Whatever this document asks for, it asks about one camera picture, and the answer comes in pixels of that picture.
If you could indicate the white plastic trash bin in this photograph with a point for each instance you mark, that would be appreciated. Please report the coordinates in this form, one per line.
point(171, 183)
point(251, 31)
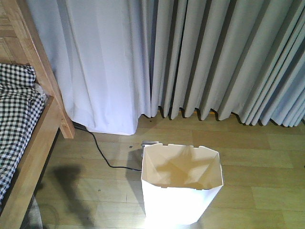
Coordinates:
point(178, 183)

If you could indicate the light grey pleated curtain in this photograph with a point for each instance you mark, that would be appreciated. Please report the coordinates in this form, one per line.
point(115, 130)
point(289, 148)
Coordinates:
point(115, 60)

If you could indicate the grey round rug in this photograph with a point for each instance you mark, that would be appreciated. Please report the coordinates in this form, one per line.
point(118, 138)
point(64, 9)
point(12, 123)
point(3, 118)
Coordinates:
point(32, 217)

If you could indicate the wooden bed frame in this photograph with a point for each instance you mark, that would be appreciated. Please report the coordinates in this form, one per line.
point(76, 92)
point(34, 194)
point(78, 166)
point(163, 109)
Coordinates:
point(20, 44)

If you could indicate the black white checkered bedding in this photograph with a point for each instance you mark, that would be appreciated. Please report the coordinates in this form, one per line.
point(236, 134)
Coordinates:
point(21, 106)

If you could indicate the silver floor outlet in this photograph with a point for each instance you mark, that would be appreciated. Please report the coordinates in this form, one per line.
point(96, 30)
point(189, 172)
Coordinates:
point(147, 143)

